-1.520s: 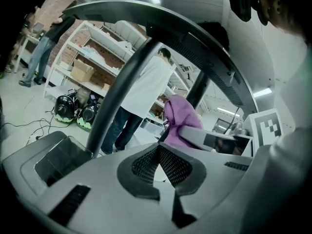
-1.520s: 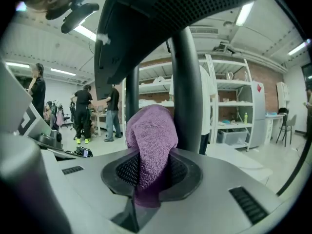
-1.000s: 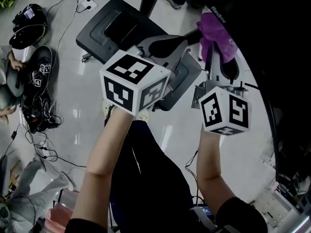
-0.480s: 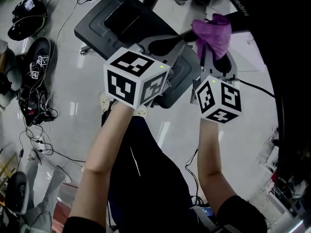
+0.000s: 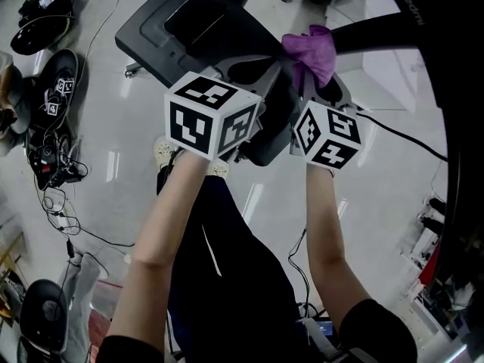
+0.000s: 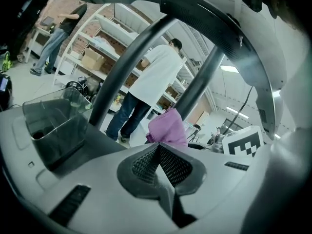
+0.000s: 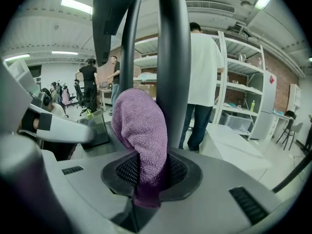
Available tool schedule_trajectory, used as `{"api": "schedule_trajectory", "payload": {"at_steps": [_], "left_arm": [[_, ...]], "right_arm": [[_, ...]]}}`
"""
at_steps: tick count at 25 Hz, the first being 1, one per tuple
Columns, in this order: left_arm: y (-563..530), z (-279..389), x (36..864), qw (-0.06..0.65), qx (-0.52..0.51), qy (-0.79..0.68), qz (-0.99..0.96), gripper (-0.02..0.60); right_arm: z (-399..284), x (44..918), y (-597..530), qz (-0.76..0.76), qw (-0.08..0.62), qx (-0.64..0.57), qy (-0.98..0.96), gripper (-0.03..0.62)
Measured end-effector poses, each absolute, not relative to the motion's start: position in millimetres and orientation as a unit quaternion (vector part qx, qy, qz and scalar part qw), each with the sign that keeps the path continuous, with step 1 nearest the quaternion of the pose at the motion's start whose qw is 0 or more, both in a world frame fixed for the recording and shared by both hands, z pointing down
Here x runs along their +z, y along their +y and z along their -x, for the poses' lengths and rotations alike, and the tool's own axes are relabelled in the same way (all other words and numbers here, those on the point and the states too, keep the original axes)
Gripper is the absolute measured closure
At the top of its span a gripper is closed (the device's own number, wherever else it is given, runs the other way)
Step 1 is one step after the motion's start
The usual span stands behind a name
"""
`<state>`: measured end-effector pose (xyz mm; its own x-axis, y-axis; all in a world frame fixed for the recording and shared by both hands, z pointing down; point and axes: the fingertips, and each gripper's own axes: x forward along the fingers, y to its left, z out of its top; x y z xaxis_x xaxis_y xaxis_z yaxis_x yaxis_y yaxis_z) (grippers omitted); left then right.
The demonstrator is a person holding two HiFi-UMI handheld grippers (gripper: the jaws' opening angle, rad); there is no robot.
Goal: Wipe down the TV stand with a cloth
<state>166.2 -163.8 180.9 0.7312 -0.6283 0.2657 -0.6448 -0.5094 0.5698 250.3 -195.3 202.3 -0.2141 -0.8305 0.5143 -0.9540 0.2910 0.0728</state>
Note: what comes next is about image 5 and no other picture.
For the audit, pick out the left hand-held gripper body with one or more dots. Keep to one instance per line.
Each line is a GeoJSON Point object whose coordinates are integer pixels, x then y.
{"type": "Point", "coordinates": [204, 115]}

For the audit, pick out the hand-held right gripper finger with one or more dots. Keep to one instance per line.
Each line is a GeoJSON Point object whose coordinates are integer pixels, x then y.
{"type": "Point", "coordinates": [308, 85]}
{"type": "Point", "coordinates": [338, 95]}

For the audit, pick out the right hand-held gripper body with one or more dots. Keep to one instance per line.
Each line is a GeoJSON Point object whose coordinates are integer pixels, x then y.
{"type": "Point", "coordinates": [325, 134]}

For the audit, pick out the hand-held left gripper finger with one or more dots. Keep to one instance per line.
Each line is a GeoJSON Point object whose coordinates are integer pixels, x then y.
{"type": "Point", "coordinates": [274, 74]}
{"type": "Point", "coordinates": [238, 62]}

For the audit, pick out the purple cloth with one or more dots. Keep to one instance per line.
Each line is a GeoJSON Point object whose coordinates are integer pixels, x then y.
{"type": "Point", "coordinates": [310, 51]}

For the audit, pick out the person's right forearm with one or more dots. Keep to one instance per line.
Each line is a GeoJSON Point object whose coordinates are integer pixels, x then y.
{"type": "Point", "coordinates": [325, 221]}

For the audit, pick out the person's left forearm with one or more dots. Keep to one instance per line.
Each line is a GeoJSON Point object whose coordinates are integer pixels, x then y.
{"type": "Point", "coordinates": [159, 240]}

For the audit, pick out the person's left white shoe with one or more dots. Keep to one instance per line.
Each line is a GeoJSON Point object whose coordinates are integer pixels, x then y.
{"type": "Point", "coordinates": [164, 151]}

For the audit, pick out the person's white shoe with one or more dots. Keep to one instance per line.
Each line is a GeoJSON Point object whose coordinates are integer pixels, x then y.
{"type": "Point", "coordinates": [164, 151]}
{"type": "Point", "coordinates": [218, 168]}

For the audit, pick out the person's right white shoe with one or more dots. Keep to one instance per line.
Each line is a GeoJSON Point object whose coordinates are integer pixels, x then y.
{"type": "Point", "coordinates": [218, 168]}

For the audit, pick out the idle hand-held gripper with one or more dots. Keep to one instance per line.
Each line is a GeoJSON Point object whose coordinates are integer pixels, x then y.
{"type": "Point", "coordinates": [52, 109]}
{"type": "Point", "coordinates": [64, 85]}

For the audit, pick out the cluttered white shelf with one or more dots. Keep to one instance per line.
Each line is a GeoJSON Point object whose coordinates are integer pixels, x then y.
{"type": "Point", "coordinates": [427, 240]}

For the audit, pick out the black open dome case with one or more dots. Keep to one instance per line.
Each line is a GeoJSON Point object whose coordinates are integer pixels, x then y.
{"type": "Point", "coordinates": [56, 66]}

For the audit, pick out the person's legs in dark trousers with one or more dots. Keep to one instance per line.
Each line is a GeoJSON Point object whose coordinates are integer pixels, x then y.
{"type": "Point", "coordinates": [227, 278]}

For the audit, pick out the white power strip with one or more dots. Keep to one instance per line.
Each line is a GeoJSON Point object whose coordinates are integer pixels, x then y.
{"type": "Point", "coordinates": [62, 218]}

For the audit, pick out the black dome backpack with screen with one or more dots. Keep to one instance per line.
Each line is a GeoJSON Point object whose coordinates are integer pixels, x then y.
{"type": "Point", "coordinates": [41, 17]}

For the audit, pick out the black device with screen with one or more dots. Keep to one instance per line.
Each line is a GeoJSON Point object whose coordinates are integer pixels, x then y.
{"type": "Point", "coordinates": [321, 328]}

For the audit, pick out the wooden stool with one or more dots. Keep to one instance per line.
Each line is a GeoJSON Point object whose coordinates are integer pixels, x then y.
{"type": "Point", "coordinates": [11, 263]}

